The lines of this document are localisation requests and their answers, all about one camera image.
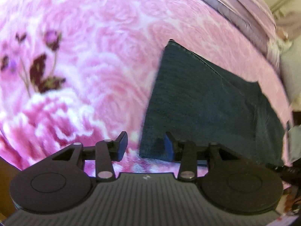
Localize dark blue jeans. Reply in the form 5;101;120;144
139;40;285;166

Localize person's right hand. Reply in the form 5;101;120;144
283;186;300;215

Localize pink floral blanket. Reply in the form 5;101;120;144
1;0;292;173

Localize cream headboard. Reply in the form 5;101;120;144
280;42;300;103

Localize hanging lilac garment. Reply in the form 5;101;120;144
276;11;300;53

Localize folded lilac quilt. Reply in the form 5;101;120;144
202;0;280;70

